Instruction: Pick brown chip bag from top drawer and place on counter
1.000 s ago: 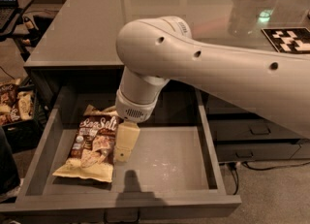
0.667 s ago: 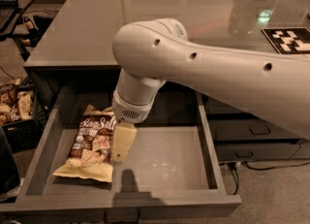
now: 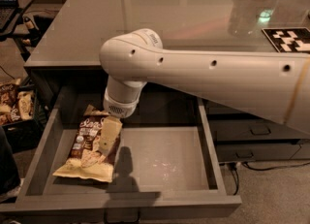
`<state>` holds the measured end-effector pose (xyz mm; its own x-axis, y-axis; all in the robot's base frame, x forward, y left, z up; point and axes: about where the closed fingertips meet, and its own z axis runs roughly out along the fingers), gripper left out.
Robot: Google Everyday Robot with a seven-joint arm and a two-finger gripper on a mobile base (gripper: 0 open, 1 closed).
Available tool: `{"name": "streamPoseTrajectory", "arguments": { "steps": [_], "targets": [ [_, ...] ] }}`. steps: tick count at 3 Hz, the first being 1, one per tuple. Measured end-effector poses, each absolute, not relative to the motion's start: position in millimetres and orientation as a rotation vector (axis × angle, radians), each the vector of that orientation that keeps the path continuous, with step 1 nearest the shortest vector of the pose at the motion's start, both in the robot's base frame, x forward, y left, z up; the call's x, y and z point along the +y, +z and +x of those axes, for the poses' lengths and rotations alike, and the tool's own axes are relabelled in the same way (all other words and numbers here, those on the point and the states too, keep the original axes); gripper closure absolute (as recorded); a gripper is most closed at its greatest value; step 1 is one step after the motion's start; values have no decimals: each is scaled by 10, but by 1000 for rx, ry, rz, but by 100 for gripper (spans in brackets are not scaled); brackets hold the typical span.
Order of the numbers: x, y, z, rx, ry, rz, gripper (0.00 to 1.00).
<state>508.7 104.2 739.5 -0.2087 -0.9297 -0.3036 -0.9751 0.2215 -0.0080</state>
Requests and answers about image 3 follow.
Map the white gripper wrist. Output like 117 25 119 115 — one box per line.
99 77 145 153

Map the brown sea salt chip bag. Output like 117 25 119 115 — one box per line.
53 105 120 182

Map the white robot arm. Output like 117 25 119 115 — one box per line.
100 29 310 134

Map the open grey top drawer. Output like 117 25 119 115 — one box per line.
1 86 241 224

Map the chip bag in crate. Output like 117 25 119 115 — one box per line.
17 91 34 120

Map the right middle grey drawer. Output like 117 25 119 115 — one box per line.
209 119 310 142

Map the right lower grey drawer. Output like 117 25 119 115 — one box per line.
216 144 310 162

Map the grey counter cabinet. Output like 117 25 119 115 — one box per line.
23 0 310 119

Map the dark clothed person at edge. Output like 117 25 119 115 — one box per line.
0 127 21 203

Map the open laptop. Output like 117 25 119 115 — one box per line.
0 0 18 31

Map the black white fiducial marker tag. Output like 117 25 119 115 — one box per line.
262 27 310 53

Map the black cable on floor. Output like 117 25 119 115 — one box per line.
226 159 310 196

